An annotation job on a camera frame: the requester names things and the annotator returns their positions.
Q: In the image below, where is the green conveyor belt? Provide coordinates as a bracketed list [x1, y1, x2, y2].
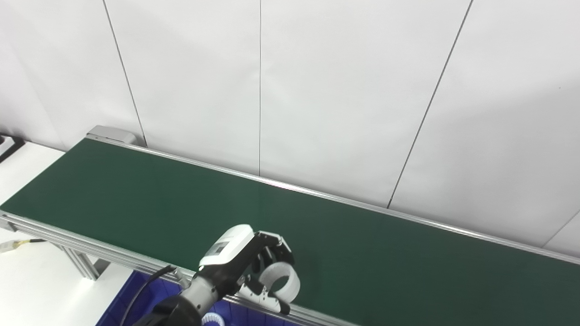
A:
[0, 138, 580, 326]
[0, 126, 580, 326]

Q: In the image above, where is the grey conveyor end cover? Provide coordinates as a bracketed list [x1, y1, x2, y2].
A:
[86, 125, 136, 145]

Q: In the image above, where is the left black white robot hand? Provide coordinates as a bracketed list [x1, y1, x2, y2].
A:
[198, 224, 296, 316]

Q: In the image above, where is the black framed white object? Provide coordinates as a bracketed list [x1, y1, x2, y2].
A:
[0, 134, 25, 163]

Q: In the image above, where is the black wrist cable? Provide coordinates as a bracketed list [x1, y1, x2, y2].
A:
[119, 264, 191, 326]

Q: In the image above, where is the yellow tipped cable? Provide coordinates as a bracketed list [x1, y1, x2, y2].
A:
[0, 239, 46, 254]

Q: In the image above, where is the blue bin with white parts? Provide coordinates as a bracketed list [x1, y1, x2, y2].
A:
[95, 271, 300, 326]

